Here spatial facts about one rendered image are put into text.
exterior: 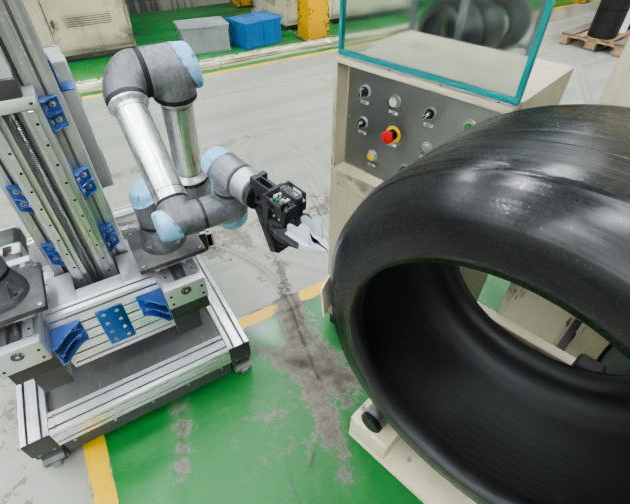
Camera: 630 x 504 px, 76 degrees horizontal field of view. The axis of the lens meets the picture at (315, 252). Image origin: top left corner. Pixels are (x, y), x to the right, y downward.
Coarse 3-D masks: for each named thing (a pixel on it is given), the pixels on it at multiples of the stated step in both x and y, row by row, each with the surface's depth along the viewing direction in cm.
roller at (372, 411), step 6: (372, 402) 78; (372, 408) 76; (366, 414) 75; (372, 414) 75; (378, 414) 75; (366, 420) 75; (372, 420) 74; (378, 420) 74; (384, 420) 75; (366, 426) 77; (372, 426) 75; (378, 426) 74; (384, 426) 75; (378, 432) 75
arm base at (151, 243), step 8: (144, 232) 133; (152, 232) 132; (144, 240) 135; (152, 240) 134; (160, 240) 134; (176, 240) 137; (184, 240) 141; (144, 248) 136; (152, 248) 136; (160, 248) 135; (168, 248) 136; (176, 248) 138
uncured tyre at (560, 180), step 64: (512, 128) 45; (576, 128) 41; (384, 192) 48; (448, 192) 40; (512, 192) 36; (576, 192) 33; (384, 256) 48; (448, 256) 41; (512, 256) 36; (576, 256) 32; (384, 320) 78; (448, 320) 84; (384, 384) 67; (448, 384) 79; (512, 384) 79; (576, 384) 72; (448, 448) 71; (512, 448) 70; (576, 448) 67
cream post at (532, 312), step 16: (624, 48) 53; (624, 64) 53; (608, 80) 56; (624, 80) 54; (608, 96) 56; (624, 96) 55; (512, 288) 83; (512, 304) 85; (528, 304) 82; (544, 304) 79; (512, 320) 87; (528, 320) 84; (544, 320) 81; (560, 320) 79; (544, 336) 83; (560, 336) 81
